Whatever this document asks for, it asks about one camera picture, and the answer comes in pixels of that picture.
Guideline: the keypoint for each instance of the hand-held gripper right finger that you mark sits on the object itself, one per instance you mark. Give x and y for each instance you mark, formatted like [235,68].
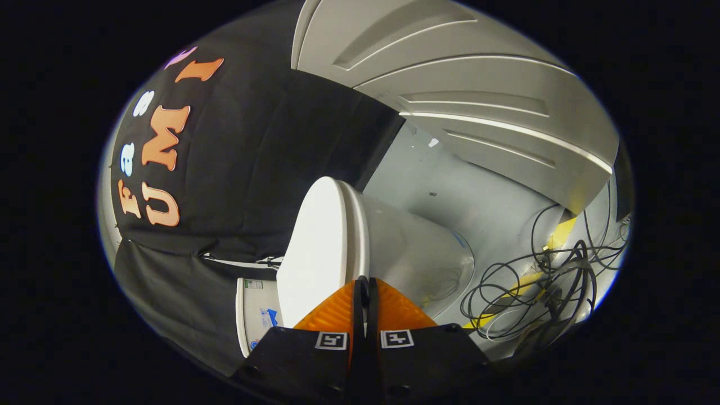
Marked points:
[433,365]

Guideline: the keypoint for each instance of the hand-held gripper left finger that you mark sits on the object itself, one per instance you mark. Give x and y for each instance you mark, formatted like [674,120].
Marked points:
[304,365]

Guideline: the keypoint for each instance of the white toilet lid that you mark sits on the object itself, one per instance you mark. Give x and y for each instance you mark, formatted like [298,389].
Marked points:
[315,253]

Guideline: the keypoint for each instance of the white toilet bowl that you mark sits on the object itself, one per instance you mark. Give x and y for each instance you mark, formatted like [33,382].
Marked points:
[410,253]

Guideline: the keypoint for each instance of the yellow floor tape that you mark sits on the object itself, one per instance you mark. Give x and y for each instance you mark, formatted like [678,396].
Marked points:
[526,281]

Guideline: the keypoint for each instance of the black backdrop cloth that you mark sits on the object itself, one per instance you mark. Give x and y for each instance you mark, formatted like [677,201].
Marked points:
[236,169]

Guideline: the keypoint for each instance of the white panelled door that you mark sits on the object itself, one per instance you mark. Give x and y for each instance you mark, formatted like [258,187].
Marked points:
[461,84]

